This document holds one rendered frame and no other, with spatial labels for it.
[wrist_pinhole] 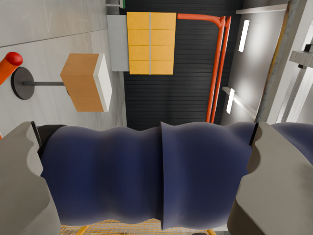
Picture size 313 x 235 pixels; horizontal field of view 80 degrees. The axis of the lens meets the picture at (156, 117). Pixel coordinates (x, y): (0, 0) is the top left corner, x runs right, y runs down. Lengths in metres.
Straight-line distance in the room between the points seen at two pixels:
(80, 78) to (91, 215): 1.90
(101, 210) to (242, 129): 0.33
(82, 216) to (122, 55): 7.53
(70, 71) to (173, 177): 2.02
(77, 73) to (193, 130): 1.90
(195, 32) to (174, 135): 10.79
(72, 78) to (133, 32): 5.60
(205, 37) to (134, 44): 4.79
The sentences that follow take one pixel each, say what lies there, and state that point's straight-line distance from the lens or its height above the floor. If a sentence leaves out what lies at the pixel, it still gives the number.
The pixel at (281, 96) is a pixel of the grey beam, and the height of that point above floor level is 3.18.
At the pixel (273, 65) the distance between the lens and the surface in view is 5.93.
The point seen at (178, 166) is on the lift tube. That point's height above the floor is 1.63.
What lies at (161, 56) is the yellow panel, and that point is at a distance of 7.71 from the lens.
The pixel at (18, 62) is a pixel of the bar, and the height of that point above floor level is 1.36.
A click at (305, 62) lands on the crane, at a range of 2.18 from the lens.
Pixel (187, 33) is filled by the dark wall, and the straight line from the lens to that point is 11.04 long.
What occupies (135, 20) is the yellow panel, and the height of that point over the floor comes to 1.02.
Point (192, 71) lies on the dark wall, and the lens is 11.41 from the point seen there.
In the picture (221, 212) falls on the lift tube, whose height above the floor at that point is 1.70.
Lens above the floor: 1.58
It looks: 2 degrees up
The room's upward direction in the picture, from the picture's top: 90 degrees clockwise
